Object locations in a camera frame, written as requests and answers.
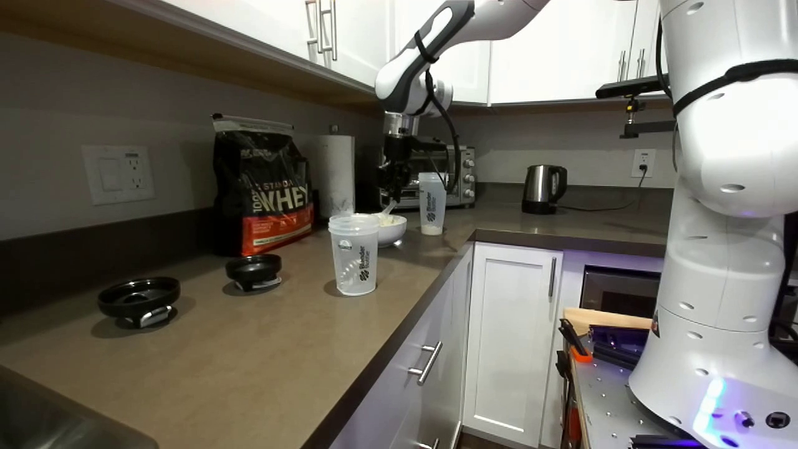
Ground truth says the black whey protein bag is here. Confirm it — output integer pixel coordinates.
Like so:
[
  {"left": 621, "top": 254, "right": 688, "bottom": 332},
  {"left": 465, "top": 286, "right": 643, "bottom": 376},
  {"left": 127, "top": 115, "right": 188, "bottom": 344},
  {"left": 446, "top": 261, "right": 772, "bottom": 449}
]
[{"left": 212, "top": 112, "right": 315, "bottom": 256}]

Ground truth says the white bowl with powder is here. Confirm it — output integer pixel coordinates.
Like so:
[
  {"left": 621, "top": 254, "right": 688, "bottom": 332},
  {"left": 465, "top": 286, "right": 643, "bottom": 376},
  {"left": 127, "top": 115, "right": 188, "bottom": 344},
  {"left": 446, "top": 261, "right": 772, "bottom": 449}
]
[{"left": 378, "top": 213, "right": 406, "bottom": 244}]

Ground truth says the clear shaker cup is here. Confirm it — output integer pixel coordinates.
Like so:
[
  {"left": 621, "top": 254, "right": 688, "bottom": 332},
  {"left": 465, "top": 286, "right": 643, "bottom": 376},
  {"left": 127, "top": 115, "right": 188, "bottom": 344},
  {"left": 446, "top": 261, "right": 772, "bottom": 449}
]
[
  {"left": 419, "top": 171, "right": 446, "bottom": 235},
  {"left": 330, "top": 215, "right": 380, "bottom": 297}
]

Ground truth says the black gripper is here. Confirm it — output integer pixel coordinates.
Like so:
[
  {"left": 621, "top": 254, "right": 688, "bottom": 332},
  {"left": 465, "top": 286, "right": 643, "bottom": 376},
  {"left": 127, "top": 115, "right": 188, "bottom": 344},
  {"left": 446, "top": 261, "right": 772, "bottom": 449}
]
[{"left": 378, "top": 135, "right": 449, "bottom": 201}]

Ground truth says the steel electric kettle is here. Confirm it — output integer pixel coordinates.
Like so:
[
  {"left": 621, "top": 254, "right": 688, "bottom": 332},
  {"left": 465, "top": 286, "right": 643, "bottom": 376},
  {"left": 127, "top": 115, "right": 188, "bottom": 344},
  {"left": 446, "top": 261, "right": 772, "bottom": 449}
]
[{"left": 521, "top": 165, "right": 568, "bottom": 215}]

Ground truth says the black camera on stand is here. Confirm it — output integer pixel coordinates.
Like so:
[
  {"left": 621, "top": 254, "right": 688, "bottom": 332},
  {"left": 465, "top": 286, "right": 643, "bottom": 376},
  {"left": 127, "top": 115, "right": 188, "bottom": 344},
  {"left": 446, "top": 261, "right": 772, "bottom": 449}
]
[{"left": 596, "top": 75, "right": 677, "bottom": 140}]

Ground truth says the white wall outlet plate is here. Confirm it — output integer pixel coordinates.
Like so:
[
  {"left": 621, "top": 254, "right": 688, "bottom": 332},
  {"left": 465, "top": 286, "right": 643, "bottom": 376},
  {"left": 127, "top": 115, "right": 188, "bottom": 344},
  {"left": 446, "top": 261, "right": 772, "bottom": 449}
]
[{"left": 83, "top": 145, "right": 156, "bottom": 204}]

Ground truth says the steel kitchen sink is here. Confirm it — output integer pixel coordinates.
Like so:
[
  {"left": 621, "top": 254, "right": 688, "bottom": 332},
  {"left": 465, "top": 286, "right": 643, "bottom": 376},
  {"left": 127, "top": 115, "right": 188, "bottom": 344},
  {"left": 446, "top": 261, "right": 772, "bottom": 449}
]
[{"left": 0, "top": 366, "right": 159, "bottom": 449}]

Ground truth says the black shaker lid near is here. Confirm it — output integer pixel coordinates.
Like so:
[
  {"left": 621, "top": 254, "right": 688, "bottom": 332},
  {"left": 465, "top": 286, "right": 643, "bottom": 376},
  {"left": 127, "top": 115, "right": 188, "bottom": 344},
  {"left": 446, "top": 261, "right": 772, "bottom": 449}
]
[{"left": 227, "top": 254, "right": 282, "bottom": 292}]

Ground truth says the clear shaker cup left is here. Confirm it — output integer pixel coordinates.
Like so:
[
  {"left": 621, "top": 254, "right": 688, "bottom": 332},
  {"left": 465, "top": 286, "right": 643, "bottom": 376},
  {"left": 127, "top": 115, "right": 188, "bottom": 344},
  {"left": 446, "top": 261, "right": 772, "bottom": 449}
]
[{"left": 330, "top": 215, "right": 380, "bottom": 297}]

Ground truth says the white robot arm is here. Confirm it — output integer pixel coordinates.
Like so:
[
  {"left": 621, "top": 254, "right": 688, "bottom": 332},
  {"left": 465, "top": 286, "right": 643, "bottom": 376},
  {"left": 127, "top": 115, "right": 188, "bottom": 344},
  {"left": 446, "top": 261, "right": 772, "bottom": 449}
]
[{"left": 599, "top": 0, "right": 798, "bottom": 449}]

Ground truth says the black shaker lid far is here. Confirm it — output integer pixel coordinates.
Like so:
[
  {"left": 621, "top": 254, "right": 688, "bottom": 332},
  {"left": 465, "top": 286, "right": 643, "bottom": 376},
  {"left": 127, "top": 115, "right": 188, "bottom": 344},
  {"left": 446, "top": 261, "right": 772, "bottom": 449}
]
[{"left": 97, "top": 276, "right": 179, "bottom": 330}]

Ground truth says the black shaker lid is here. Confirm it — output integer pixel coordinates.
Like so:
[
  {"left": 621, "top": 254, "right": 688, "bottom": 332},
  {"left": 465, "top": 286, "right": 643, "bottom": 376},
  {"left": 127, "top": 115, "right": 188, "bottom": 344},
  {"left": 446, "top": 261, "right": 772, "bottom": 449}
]
[
  {"left": 227, "top": 254, "right": 282, "bottom": 292},
  {"left": 97, "top": 276, "right": 179, "bottom": 330}
]

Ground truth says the silver toaster oven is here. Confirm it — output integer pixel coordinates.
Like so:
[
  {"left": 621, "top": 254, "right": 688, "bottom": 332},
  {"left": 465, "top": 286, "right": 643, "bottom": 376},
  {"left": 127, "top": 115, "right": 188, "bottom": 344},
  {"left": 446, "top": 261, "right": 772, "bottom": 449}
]
[{"left": 394, "top": 141, "right": 476, "bottom": 210}]

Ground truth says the white paper towel roll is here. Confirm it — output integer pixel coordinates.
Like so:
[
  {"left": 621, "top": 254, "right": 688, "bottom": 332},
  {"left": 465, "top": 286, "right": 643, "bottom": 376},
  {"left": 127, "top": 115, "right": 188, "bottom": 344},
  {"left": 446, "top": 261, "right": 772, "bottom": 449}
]
[{"left": 319, "top": 135, "right": 354, "bottom": 218}]

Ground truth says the clear shaker cup right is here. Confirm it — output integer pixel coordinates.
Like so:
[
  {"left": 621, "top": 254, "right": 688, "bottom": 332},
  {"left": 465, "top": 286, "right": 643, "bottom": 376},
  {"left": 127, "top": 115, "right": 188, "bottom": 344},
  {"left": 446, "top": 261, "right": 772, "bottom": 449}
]
[{"left": 419, "top": 171, "right": 446, "bottom": 235}]

